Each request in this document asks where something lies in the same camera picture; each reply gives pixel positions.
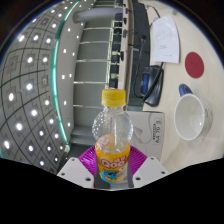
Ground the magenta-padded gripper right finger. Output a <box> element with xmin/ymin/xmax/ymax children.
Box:
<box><xmin>126</xmin><ymin>145</ymin><xmax>169</xmax><ymax>189</ymax></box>

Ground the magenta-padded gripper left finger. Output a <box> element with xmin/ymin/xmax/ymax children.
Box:
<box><xmin>56</xmin><ymin>145</ymin><xmax>100</xmax><ymax>189</ymax></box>

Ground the yellow-capped orange drink bottle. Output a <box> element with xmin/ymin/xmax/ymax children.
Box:
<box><xmin>92</xmin><ymin>88</ymin><xmax>134</xmax><ymax>185</ymax></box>

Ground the group of ceiling lights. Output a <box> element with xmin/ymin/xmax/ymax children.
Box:
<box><xmin>0</xmin><ymin>0</ymin><xmax>96</xmax><ymax>169</ymax></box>

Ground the black desk microphone unit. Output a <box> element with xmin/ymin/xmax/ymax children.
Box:
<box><xmin>139</xmin><ymin>64</ymin><xmax>165</xmax><ymax>108</ymax></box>

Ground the flat round red coaster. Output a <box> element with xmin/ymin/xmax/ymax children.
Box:
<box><xmin>184</xmin><ymin>51</ymin><xmax>205</xmax><ymax>80</ymax></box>

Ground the row of dark office chairs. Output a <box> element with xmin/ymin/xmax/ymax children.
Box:
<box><xmin>109</xmin><ymin>1</ymin><xmax>130</xmax><ymax>92</ymax></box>

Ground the white mug with blue handle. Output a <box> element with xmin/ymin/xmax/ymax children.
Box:
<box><xmin>173</xmin><ymin>83</ymin><xmax>214</xmax><ymax>141</ymax></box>

